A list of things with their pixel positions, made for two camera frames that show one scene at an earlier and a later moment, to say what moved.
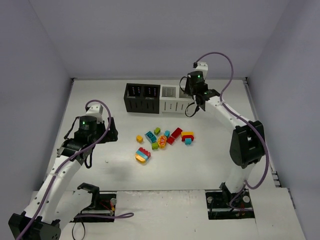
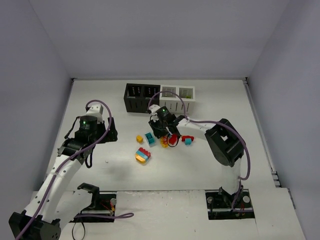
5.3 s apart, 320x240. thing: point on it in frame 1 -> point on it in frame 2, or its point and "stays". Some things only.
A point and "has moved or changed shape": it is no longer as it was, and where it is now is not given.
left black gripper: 110,130 stays
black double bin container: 142,98 stays
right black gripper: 188,86 -> 158,130
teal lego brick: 150,136 has moved or changed shape
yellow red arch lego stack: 187,135 stays
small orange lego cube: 139,139 stays
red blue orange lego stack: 142,155 stays
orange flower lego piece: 162,141 has moved or changed shape
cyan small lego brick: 188,141 stays
